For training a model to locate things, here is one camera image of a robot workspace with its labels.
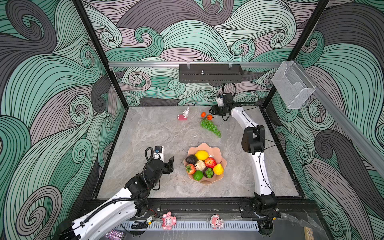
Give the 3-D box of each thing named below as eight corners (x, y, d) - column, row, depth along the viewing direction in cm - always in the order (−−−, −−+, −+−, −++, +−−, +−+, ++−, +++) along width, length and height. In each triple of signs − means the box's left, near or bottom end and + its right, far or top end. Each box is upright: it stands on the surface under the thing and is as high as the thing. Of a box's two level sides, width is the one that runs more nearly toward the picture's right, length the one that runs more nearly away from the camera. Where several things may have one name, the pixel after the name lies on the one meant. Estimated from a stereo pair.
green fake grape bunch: (199, 126, 109) (200, 122, 106) (204, 121, 112) (204, 117, 109) (219, 138, 102) (221, 134, 99) (223, 133, 105) (225, 129, 102)
